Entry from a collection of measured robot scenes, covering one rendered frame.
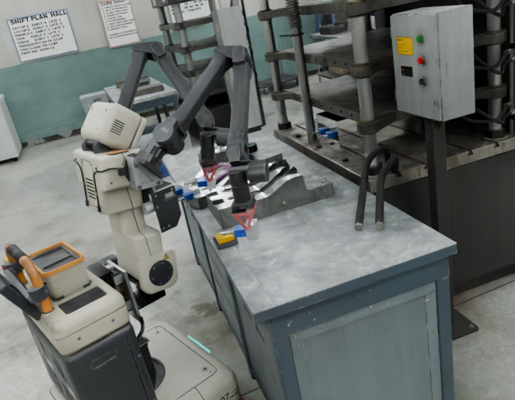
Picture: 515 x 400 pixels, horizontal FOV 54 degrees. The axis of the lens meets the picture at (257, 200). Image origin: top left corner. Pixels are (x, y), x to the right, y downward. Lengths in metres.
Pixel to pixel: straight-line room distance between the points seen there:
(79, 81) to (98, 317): 7.57
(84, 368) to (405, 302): 1.08
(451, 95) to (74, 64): 7.64
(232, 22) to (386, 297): 5.05
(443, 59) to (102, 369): 1.63
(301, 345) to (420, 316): 0.44
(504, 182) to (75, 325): 2.08
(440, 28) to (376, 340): 1.12
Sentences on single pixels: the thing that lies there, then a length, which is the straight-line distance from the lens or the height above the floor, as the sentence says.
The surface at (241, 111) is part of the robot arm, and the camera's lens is 1.72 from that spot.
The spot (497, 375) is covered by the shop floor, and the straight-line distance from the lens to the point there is 2.48.
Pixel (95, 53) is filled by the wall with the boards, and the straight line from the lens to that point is 9.14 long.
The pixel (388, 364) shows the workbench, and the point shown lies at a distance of 1.89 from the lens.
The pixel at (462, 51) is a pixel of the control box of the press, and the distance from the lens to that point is 2.09.
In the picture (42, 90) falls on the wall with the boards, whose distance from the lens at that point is 9.17.
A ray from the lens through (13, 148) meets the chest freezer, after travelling 8.47.
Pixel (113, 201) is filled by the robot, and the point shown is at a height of 1.06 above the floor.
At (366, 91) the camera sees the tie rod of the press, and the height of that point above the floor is 1.18.
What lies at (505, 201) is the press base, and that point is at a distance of 2.87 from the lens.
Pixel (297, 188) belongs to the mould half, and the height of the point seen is 0.88.
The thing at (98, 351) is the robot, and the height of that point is 0.66.
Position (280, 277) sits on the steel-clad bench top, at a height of 0.80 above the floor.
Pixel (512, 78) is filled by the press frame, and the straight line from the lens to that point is 2.75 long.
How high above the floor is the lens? 1.65
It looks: 22 degrees down
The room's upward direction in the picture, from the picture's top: 11 degrees counter-clockwise
